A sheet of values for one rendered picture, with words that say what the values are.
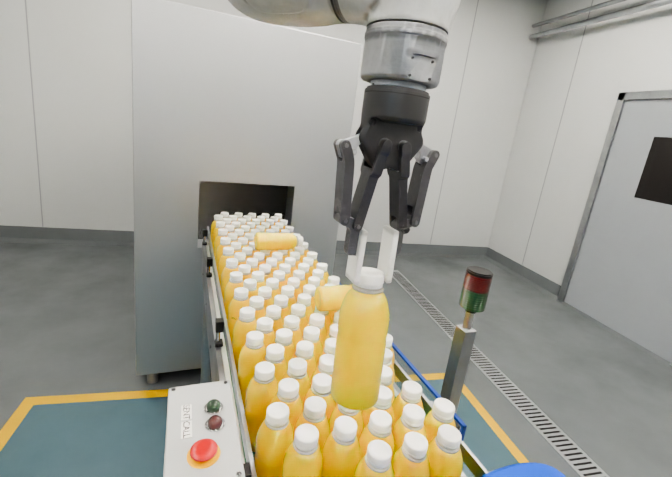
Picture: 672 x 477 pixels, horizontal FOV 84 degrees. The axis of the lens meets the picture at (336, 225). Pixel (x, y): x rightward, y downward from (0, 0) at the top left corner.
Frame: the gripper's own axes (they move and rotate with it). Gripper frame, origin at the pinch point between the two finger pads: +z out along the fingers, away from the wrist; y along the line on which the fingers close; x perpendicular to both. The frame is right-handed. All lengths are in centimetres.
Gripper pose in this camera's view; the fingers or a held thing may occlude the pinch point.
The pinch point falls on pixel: (371, 255)
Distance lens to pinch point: 47.9
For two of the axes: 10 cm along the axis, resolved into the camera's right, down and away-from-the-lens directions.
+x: -3.6, -2.8, 8.9
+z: -1.2, 9.6, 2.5
